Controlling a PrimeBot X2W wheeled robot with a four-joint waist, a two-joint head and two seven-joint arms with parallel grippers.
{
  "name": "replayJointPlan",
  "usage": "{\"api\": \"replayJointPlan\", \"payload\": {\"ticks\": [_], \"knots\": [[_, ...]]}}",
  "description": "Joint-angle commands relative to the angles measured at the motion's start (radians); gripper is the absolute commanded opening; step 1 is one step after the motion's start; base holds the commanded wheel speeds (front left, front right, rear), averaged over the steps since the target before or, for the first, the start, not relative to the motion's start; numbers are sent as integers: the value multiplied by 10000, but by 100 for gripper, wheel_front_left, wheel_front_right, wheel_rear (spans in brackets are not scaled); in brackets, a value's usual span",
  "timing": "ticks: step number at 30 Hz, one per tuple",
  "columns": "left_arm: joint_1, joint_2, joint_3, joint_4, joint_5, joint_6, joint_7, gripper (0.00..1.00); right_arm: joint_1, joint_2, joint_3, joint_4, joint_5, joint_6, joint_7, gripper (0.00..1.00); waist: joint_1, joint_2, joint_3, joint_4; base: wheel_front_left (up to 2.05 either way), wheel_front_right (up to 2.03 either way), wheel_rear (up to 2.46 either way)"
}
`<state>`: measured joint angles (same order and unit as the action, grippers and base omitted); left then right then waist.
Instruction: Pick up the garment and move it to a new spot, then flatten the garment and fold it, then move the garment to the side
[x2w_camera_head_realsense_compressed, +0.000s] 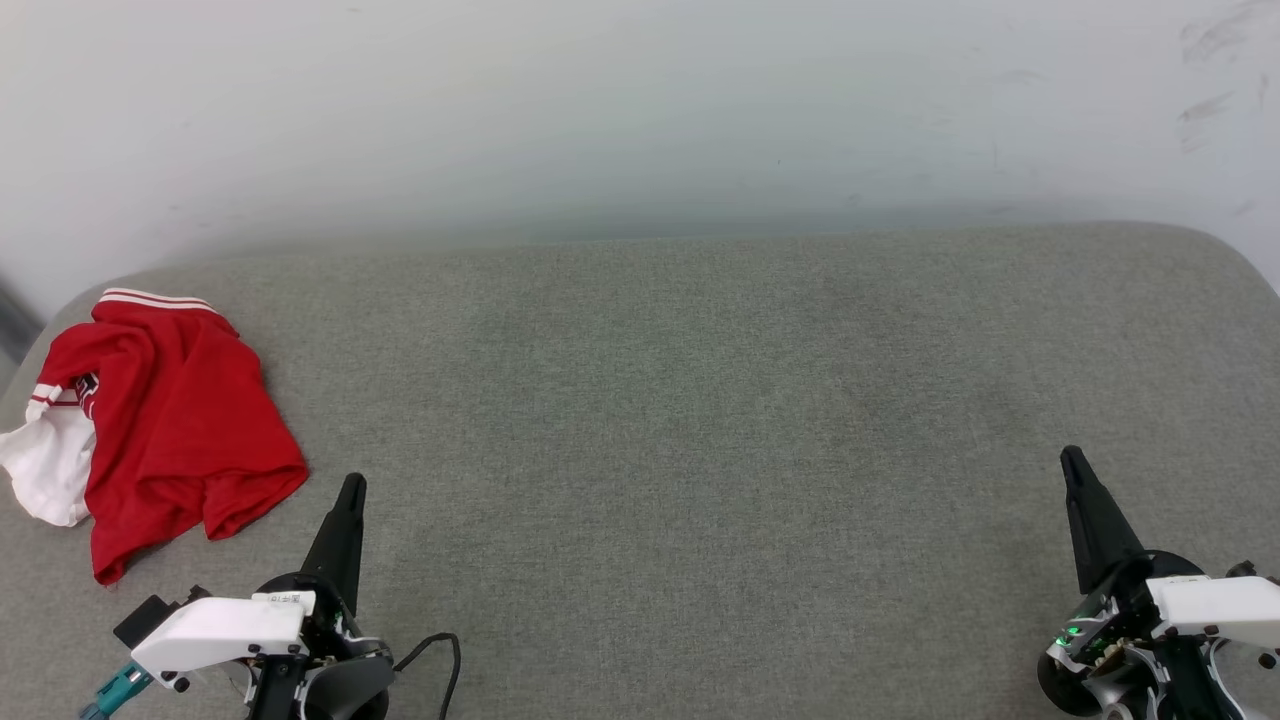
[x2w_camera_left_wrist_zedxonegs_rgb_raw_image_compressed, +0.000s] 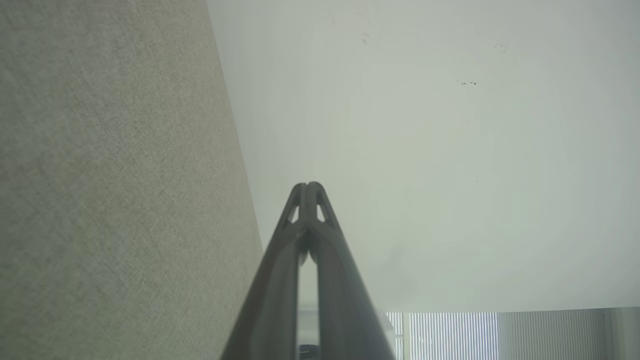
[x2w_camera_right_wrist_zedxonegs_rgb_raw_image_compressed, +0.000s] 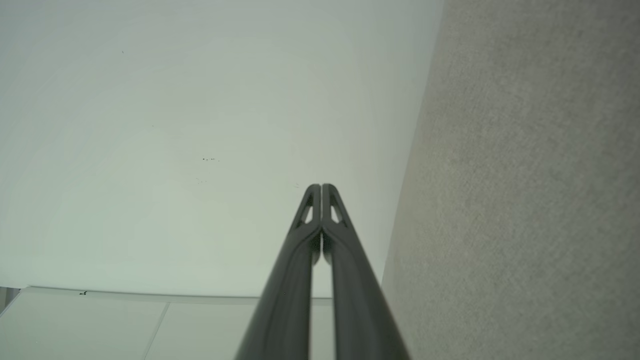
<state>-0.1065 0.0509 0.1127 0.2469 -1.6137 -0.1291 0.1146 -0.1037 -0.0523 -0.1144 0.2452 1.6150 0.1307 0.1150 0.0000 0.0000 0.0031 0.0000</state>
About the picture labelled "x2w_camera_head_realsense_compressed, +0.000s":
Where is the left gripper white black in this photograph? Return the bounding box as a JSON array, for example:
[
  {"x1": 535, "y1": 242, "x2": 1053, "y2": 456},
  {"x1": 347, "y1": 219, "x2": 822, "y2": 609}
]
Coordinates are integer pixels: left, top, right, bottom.
[{"x1": 113, "y1": 473, "x2": 369, "y2": 720}]

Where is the teal cable connector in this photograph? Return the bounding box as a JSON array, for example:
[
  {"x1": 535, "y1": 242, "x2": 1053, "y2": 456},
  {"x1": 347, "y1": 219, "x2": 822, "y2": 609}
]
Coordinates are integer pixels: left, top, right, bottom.
[{"x1": 80, "y1": 662, "x2": 153, "y2": 720}]

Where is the thin black cable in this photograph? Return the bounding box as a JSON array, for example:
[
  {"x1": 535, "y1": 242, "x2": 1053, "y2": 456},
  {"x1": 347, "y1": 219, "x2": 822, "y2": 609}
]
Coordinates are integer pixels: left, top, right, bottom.
[{"x1": 393, "y1": 632, "x2": 462, "y2": 720}]

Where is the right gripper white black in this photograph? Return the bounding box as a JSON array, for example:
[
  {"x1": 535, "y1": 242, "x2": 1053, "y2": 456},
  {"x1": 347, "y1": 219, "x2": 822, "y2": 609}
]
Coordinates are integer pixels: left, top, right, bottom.
[{"x1": 1037, "y1": 445, "x2": 1280, "y2": 720}]

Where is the red and white shirt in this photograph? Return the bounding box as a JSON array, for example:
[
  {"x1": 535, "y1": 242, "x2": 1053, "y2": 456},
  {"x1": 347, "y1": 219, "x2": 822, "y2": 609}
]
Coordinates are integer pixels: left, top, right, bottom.
[{"x1": 0, "y1": 287, "x2": 310, "y2": 586}]

